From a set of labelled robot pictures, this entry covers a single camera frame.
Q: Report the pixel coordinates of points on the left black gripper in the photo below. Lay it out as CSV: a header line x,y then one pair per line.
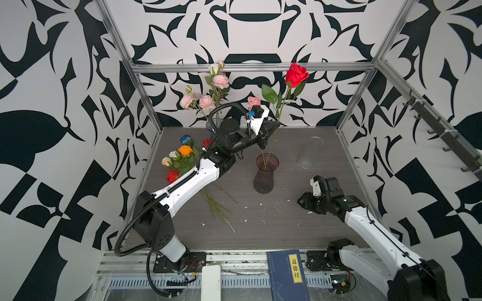
x,y
260,138

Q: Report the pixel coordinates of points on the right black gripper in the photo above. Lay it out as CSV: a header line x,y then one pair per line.
x,y
305,202

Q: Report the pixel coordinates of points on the pink rose stem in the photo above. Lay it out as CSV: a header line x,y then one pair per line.
x,y
253,101

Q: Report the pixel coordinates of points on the clear glass vase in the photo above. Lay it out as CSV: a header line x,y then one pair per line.
x,y
311,153

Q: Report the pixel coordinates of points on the dark maroon glass vase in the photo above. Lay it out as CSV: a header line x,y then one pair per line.
x,y
267,164

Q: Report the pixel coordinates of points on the purple blue glass vase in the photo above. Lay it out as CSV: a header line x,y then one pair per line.
x,y
215,124

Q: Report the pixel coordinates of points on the red rose stem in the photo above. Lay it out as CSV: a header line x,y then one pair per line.
x,y
296,78

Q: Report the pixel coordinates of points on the white rose stem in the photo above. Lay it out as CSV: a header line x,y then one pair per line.
x,y
216,68

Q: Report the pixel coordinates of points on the twin pink peony stem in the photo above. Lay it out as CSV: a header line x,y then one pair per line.
x,y
205,105

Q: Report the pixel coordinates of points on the cream rose flower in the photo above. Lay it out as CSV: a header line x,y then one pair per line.
x,y
167,162

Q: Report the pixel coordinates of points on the red rose flower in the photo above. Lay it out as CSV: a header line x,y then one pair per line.
x,y
172,176

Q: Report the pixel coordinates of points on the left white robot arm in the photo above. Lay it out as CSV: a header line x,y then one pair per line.
x,y
152,226

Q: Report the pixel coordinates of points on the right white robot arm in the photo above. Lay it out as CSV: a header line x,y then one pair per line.
x,y
399,273

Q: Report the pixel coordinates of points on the blue book yellow label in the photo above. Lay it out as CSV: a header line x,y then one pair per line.
x,y
287,277

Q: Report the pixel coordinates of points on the white power adapter box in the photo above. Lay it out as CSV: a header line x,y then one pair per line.
x,y
211,287

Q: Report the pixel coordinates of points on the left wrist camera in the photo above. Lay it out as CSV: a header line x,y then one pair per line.
x,y
256,116

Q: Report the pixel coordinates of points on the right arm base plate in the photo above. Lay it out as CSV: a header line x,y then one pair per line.
x,y
317,261

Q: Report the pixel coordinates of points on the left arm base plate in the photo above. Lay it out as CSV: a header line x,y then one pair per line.
x,y
188,263

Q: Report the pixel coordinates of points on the black wall hook rail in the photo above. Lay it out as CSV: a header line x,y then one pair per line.
x,y
453,139

